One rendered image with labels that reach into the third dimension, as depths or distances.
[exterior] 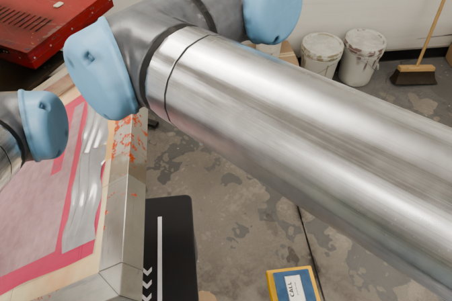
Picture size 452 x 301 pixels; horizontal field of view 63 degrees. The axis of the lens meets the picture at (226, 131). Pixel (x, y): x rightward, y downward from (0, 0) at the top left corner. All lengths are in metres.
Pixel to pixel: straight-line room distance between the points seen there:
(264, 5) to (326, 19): 2.75
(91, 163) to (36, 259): 0.17
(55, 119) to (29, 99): 0.03
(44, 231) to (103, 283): 0.25
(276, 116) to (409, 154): 0.07
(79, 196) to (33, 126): 0.27
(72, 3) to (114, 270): 1.61
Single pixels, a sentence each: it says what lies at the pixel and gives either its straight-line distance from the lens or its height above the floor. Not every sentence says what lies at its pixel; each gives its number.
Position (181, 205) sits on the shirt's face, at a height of 0.95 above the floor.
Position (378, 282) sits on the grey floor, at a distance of 2.25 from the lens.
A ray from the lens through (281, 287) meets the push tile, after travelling 1.08.
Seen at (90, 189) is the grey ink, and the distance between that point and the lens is 0.64.
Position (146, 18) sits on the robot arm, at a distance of 0.29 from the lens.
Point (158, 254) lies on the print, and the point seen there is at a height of 0.95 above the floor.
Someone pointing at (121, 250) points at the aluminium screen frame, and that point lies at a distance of 0.48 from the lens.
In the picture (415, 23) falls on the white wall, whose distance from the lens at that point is 3.46.
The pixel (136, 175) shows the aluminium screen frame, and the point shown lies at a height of 1.54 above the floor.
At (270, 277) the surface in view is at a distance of 1.10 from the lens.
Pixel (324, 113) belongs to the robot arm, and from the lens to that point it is 0.19.
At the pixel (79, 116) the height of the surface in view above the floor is 1.43.
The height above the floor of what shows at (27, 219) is 1.39.
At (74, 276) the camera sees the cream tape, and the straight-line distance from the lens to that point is 0.59.
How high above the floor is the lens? 1.98
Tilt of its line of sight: 48 degrees down
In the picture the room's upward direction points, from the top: straight up
